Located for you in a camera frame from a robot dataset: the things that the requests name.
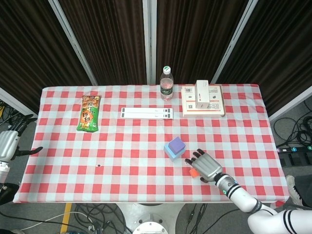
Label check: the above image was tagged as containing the black floor cable bundle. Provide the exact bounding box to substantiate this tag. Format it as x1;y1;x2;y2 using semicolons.
273;101;312;147
73;203;134;234

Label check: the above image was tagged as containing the white shoe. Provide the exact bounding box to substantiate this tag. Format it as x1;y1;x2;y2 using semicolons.
285;175;303;206

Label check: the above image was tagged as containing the black power strip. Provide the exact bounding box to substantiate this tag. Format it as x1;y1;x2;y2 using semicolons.
276;145;312;154

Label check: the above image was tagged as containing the flat white orange box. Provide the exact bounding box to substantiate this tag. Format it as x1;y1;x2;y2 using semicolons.
181;85;226;118

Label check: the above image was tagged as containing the blue cube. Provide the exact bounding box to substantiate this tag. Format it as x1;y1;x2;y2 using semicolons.
163;142;186;162

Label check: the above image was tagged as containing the red white checkered tablecloth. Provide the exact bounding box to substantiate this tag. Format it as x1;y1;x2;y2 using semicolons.
12;84;292;204

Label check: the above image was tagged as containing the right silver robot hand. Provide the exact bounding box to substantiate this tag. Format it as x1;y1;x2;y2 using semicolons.
184;148;223;183

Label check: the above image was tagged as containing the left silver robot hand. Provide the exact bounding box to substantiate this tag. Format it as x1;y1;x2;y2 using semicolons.
0;114;44;162

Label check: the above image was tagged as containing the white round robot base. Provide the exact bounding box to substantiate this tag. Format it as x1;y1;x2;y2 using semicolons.
117;202;186;234

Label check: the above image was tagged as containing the clear water bottle green label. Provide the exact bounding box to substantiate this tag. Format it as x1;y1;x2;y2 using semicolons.
159;65;174;102

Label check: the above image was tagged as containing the white flat long box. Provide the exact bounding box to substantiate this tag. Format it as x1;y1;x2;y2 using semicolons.
120;107;175;120

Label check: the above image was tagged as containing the green snack bag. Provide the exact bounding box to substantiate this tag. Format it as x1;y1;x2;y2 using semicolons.
76;95;101;133

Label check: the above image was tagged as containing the small white box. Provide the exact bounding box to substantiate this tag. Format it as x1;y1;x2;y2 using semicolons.
194;80;210;110

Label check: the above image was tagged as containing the purple cube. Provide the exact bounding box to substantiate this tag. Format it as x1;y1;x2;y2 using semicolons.
169;136;187;153

